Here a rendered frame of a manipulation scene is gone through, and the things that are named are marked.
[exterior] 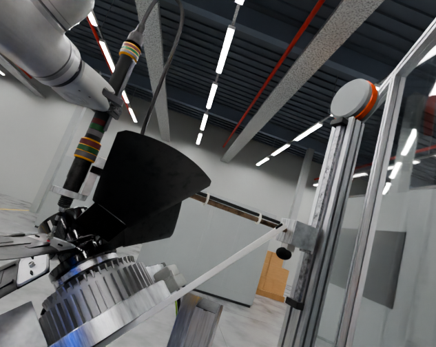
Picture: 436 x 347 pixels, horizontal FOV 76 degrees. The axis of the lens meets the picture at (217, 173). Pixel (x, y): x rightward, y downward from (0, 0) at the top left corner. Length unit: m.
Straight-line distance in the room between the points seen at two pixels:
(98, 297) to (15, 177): 13.90
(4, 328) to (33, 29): 0.48
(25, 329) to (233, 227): 5.66
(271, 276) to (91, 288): 8.09
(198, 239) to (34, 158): 9.81
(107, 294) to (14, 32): 0.45
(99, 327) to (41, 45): 0.45
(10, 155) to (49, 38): 14.28
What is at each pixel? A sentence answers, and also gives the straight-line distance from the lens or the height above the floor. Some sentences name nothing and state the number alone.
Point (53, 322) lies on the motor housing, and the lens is 0.66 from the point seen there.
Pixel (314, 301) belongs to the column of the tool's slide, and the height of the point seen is 1.21.
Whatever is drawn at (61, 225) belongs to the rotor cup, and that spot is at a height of 1.22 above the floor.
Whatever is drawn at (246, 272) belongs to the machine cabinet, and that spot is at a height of 0.66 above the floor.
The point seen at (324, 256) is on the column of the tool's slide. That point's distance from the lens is 0.93.
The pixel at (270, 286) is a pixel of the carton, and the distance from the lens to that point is 8.67.
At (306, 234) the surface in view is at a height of 1.38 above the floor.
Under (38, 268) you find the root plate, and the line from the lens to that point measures 0.75.
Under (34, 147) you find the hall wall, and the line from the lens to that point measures 14.40.
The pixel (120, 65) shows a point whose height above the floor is 1.59.
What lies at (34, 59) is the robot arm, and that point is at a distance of 0.50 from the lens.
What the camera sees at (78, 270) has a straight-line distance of 0.66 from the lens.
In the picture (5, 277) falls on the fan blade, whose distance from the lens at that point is 0.78.
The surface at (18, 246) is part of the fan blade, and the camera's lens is 0.59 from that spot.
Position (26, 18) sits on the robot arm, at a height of 1.49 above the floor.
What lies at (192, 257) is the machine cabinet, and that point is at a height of 0.64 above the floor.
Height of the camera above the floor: 1.31
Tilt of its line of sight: 11 degrees up
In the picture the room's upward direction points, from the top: 18 degrees clockwise
